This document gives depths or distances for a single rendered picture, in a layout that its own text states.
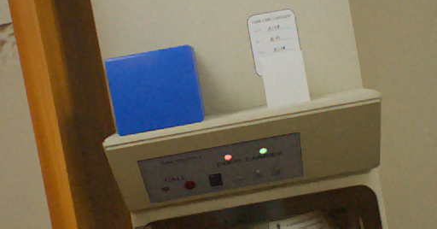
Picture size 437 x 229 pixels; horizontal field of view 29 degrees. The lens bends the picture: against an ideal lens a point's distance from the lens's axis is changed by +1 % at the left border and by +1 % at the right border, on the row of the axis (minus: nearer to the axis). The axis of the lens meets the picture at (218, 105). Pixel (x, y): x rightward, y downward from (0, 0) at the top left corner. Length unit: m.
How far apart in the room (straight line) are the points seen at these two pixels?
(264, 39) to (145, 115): 0.20
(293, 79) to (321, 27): 0.11
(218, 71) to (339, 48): 0.15
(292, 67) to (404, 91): 0.57
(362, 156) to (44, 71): 0.39
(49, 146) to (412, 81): 0.75
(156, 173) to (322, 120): 0.20
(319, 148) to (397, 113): 0.54
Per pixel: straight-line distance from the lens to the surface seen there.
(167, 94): 0.95
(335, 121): 0.96
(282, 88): 0.97
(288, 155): 0.99
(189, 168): 0.99
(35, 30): 0.99
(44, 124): 0.99
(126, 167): 0.98
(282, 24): 1.05
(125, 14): 1.06
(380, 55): 1.51
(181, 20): 1.05
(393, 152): 1.52
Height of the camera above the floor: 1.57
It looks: 3 degrees down
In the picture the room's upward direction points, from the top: 10 degrees counter-clockwise
